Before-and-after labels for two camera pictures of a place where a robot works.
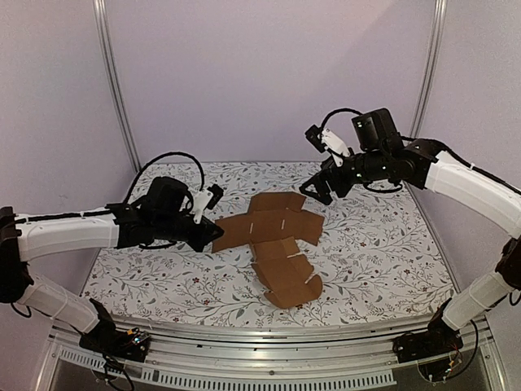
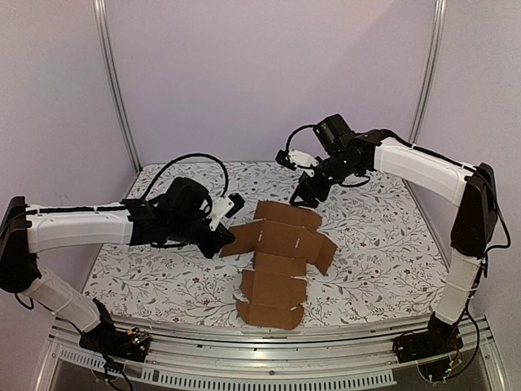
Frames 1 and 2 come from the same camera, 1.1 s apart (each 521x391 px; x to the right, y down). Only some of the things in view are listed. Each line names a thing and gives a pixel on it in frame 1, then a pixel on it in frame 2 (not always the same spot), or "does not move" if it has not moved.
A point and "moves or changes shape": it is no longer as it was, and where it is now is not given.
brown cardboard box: (272, 226) moves or changes shape
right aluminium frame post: (438, 19) does not move
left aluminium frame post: (100, 15) does not move
